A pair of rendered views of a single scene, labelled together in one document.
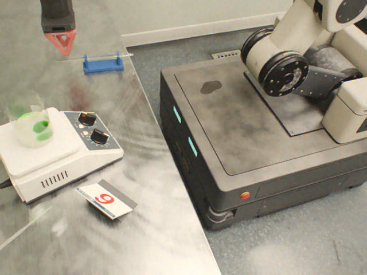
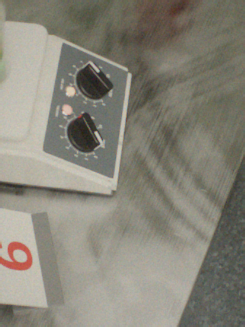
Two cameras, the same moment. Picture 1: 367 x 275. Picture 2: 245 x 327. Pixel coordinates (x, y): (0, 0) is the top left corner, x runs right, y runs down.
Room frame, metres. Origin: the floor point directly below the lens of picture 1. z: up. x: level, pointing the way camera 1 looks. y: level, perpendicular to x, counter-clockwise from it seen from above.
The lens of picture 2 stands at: (0.14, -0.13, 1.48)
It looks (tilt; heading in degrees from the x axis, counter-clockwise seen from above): 62 degrees down; 43
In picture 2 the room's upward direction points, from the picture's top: 4 degrees clockwise
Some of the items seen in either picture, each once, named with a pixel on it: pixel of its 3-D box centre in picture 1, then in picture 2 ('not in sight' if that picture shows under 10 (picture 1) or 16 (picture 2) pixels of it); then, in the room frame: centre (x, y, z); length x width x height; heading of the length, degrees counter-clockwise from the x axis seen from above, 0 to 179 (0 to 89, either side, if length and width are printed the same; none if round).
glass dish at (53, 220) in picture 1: (47, 217); not in sight; (0.26, 0.22, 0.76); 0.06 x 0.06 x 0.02
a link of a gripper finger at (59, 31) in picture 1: (62, 34); not in sight; (0.67, 0.30, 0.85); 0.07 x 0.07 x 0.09; 18
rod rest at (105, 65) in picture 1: (102, 61); not in sight; (0.69, 0.22, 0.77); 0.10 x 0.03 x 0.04; 108
